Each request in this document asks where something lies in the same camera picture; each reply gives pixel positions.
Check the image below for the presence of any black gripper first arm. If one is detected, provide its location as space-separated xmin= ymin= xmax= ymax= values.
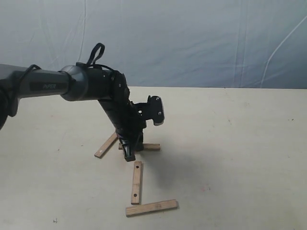
xmin=98 ymin=98 xmax=146 ymax=161

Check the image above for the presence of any horizontal wooden stick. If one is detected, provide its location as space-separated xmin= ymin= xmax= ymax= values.
xmin=133 ymin=143 xmax=161 ymax=152
xmin=125 ymin=199 xmax=178 ymax=217

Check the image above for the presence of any wood strip with two holes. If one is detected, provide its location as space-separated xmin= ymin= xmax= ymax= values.
xmin=130 ymin=161 xmax=142 ymax=205

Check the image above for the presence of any diagonal thin wood strip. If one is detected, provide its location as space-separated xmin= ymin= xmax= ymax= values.
xmin=94 ymin=132 xmax=118 ymax=159

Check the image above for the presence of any blue-grey backdrop cloth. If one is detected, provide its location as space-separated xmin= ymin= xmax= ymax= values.
xmin=0 ymin=0 xmax=307 ymax=89

